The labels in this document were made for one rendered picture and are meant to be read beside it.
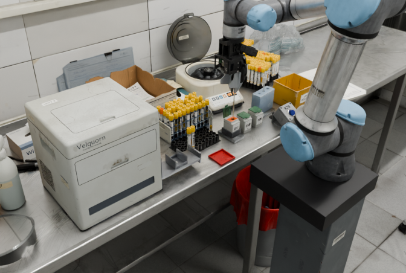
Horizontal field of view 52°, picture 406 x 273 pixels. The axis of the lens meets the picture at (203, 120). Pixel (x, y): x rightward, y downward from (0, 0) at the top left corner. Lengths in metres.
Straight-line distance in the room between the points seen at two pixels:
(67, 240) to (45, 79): 0.70
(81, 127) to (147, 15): 0.85
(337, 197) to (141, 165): 0.58
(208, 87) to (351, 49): 0.83
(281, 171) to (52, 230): 0.70
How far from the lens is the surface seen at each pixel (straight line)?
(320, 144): 1.17
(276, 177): 1.32
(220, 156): 1.49
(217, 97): 1.75
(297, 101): 1.78
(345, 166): 1.34
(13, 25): 1.62
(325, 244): 1.45
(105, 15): 1.76
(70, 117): 1.18
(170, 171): 1.36
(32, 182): 1.47
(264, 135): 1.62
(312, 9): 1.25
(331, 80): 1.06
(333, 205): 1.28
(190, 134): 1.45
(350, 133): 1.26
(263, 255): 2.21
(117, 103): 1.22
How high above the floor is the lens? 1.77
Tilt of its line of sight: 32 degrees down
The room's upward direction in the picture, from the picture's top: 1 degrees clockwise
